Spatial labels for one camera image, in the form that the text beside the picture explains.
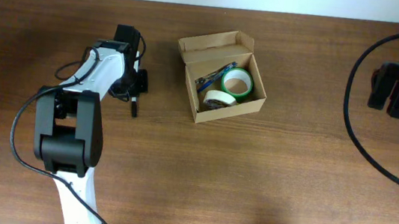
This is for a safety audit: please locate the black sharpie marker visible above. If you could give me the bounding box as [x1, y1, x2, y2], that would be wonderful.
[130, 97, 138, 118]

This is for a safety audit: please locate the white masking tape roll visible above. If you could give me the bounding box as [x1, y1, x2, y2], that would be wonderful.
[203, 90, 237, 109]

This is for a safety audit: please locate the blue pen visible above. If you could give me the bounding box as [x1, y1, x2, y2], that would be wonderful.
[195, 61, 238, 93]

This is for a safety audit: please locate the black silver pen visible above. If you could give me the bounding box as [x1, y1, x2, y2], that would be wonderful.
[195, 64, 235, 86]

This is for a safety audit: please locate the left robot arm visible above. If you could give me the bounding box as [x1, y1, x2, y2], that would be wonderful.
[34, 25, 148, 224]

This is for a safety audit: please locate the cardboard box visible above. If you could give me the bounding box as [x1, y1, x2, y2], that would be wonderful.
[178, 31, 266, 123]

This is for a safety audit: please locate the green tape roll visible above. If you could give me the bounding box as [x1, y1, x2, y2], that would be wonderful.
[221, 67, 254, 103]

